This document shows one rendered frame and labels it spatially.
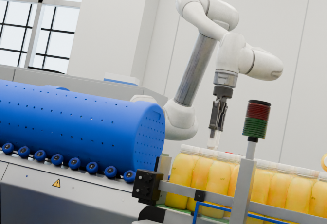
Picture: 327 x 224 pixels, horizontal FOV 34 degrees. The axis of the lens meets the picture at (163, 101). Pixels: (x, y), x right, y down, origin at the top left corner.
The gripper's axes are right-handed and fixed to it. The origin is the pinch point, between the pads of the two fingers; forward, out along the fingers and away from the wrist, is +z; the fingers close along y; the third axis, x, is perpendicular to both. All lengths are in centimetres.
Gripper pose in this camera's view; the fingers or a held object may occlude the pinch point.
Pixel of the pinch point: (213, 139)
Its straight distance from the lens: 203.7
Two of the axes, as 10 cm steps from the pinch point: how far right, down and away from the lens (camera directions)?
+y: -3.6, -1.4, -9.2
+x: 9.1, 1.5, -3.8
